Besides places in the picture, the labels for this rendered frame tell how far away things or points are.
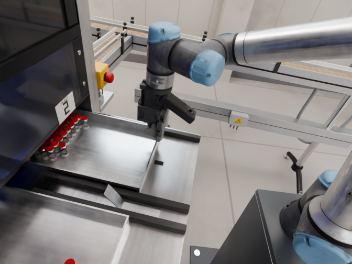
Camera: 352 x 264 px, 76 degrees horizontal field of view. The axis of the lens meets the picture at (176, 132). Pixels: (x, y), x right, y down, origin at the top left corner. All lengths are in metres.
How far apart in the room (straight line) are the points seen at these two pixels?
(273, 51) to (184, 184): 0.42
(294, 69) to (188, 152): 0.97
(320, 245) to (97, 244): 0.47
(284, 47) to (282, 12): 2.75
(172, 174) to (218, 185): 1.18
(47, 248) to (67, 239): 0.04
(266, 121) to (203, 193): 0.70
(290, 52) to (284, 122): 1.24
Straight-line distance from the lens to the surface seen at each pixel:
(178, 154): 0.76
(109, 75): 0.88
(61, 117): 0.70
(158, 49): 0.55
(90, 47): 0.80
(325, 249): 0.59
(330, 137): 1.94
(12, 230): 0.66
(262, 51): 0.57
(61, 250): 0.61
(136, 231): 0.60
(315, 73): 1.59
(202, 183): 1.82
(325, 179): 0.70
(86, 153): 0.76
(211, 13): 3.12
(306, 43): 0.54
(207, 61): 0.50
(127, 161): 0.72
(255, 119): 1.72
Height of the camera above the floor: 1.43
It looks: 41 degrees down
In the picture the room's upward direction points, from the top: 10 degrees clockwise
